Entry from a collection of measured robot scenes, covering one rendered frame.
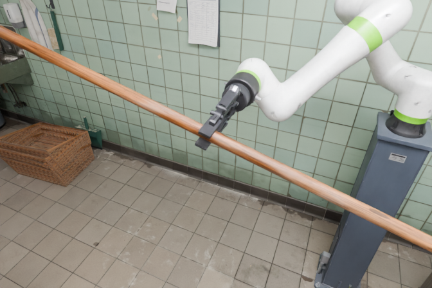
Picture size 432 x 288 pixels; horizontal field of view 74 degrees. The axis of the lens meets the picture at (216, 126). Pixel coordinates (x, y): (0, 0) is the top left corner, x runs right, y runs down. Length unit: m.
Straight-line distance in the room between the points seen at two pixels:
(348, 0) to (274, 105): 0.44
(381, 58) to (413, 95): 0.18
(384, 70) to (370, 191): 0.56
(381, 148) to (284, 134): 0.86
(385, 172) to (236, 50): 1.11
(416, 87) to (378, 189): 0.50
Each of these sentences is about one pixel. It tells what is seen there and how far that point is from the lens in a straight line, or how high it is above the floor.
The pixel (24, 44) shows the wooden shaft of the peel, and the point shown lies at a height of 1.65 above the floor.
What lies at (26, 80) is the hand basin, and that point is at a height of 0.65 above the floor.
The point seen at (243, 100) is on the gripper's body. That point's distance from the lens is 0.79.
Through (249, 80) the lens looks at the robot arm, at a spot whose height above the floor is 1.55.
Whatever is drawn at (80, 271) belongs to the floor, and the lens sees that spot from 2.35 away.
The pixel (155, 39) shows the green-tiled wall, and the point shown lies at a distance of 2.22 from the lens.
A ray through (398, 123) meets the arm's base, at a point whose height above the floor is 1.24.
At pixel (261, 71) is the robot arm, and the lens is 0.90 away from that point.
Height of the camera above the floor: 1.90
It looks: 34 degrees down
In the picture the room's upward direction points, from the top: straight up
